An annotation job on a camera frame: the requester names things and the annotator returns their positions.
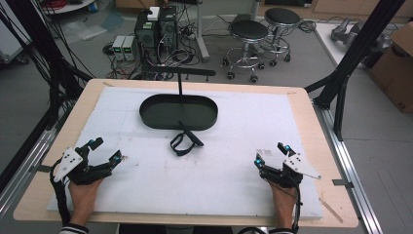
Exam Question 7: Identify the grey equipment case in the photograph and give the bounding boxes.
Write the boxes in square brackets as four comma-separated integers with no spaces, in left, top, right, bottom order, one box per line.
[0,0,32,65]

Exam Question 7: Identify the black oval tray hanger stand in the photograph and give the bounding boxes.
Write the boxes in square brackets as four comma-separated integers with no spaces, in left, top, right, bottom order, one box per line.
[138,65,219,132]

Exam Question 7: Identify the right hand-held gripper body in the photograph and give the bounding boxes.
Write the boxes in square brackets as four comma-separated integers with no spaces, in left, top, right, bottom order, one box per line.
[259,152,322,190]

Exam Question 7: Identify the black round stool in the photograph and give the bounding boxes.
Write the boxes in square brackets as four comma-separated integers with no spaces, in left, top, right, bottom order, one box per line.
[221,19,271,84]
[259,7,302,68]

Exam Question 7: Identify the person's right hand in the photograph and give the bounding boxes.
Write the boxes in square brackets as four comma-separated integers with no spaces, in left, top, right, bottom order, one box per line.
[269,182,298,229]

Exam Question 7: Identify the black metal frame stand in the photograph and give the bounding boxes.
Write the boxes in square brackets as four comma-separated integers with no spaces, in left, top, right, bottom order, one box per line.
[0,0,95,196]
[304,0,407,141]

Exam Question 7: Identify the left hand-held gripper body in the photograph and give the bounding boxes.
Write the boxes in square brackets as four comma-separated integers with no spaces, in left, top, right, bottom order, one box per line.
[53,144,114,186]

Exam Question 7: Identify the cardboard box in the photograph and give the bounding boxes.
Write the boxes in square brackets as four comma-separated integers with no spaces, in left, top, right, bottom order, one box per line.
[367,21,413,114]

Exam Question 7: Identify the white power supply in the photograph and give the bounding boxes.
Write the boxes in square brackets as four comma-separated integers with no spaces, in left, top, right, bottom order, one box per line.
[123,34,139,62]
[111,34,127,61]

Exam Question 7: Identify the thin wooden stick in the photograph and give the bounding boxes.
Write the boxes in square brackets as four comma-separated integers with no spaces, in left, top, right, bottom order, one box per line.
[318,196,345,224]

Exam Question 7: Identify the left hand-held gripper black cable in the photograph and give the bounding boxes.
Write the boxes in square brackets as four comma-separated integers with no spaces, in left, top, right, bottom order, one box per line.
[49,159,73,226]

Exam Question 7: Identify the hand-held gripper black cable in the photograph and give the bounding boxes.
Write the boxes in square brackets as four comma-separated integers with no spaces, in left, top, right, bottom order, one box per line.
[238,184,304,234]
[49,159,73,226]

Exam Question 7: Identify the grey desk leg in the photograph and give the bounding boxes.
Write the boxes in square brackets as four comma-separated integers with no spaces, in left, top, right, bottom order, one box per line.
[194,0,211,63]

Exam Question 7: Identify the aluminium rail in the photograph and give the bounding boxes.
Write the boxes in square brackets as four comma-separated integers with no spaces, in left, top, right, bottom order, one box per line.
[312,98,385,234]
[0,126,58,219]

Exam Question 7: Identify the right hand-held gripper black cable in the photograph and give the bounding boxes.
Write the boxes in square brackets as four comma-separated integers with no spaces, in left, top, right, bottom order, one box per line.
[238,184,304,234]

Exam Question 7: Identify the black smart watch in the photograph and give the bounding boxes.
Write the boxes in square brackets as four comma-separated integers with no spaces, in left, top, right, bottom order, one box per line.
[169,120,206,157]

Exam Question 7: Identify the clear plastic bag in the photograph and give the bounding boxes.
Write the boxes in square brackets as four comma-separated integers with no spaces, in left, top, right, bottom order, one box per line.
[60,19,109,42]

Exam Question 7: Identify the person's left hand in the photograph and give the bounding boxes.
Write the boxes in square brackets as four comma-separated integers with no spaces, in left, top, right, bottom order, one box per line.
[68,177,105,227]

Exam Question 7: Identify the tangle of floor cables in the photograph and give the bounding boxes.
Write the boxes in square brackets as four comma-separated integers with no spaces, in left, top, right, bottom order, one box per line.
[102,19,204,81]

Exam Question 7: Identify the round white table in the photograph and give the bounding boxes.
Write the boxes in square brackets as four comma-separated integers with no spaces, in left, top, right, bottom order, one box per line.
[41,0,97,16]

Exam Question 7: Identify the white foam board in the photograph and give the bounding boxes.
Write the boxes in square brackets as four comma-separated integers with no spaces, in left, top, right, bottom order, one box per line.
[46,86,324,219]

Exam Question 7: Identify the grey machine parts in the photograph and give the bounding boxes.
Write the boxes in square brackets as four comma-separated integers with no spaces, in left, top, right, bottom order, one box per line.
[330,17,394,55]

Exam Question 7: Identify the white box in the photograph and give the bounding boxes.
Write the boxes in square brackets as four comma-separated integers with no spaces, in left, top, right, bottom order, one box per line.
[146,6,161,22]

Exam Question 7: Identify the grey tape strip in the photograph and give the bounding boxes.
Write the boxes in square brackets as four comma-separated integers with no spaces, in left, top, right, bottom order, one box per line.
[331,177,356,190]
[29,164,54,174]

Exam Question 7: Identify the black computer tower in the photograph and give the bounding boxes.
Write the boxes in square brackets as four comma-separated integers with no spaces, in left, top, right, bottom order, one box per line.
[158,6,179,63]
[133,11,161,65]

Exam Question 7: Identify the striped left sleeve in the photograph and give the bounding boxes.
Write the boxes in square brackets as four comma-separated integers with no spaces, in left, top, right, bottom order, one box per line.
[59,222,91,234]

